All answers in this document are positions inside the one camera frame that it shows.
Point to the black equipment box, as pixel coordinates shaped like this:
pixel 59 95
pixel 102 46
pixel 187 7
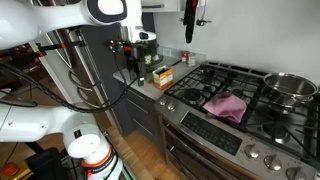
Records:
pixel 45 165

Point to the black oven mitt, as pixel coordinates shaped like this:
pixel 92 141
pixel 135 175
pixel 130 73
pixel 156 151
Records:
pixel 190 20

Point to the orange carton box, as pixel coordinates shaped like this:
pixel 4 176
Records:
pixel 164 78

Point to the stainless steel gas range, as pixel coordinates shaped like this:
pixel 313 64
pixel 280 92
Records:
pixel 213 133

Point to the small silver stove knob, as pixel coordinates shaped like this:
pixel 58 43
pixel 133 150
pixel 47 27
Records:
pixel 162 101
pixel 170 106

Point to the stainless steel pot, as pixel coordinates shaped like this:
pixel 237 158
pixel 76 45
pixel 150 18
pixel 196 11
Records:
pixel 290 85

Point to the white wall outlet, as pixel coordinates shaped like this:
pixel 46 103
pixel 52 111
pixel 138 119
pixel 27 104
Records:
pixel 166 52

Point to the hanging metal utensil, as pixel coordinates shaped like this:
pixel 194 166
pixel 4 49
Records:
pixel 202 22

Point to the red spice jar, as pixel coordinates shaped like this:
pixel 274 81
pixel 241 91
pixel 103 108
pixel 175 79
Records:
pixel 184 58

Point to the large silver stove knob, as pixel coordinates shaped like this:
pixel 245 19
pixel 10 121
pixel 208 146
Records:
pixel 295 174
pixel 272 162
pixel 251 151

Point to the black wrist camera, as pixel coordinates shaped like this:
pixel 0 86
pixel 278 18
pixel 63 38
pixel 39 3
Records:
pixel 115 46

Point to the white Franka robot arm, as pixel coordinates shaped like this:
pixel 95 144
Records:
pixel 33 20

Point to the pink towel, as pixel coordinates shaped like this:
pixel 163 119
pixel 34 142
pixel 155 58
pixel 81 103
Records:
pixel 226 106

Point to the red emergency stop button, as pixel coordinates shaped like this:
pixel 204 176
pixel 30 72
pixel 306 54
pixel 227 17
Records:
pixel 9 169

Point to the dark grey tall panel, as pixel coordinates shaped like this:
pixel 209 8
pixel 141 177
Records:
pixel 106 63

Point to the stainless steel refrigerator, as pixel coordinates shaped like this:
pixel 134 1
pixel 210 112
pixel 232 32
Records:
pixel 60 76

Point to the yellow button box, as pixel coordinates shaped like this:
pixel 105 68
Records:
pixel 26 168

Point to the black cast iron grate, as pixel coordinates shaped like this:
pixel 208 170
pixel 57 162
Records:
pixel 242 124
pixel 173 90
pixel 311 133

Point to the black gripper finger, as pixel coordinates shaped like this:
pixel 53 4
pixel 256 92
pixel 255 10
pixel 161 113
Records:
pixel 132 68
pixel 141 78

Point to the black camera clamp arm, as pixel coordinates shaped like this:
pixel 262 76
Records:
pixel 63 45

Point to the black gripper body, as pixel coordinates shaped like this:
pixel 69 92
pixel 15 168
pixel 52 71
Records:
pixel 140 53

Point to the garlic bulb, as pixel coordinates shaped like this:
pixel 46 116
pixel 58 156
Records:
pixel 155 57
pixel 148 59

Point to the dark grey drawer cabinet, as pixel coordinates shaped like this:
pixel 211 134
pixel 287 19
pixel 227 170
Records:
pixel 143 110

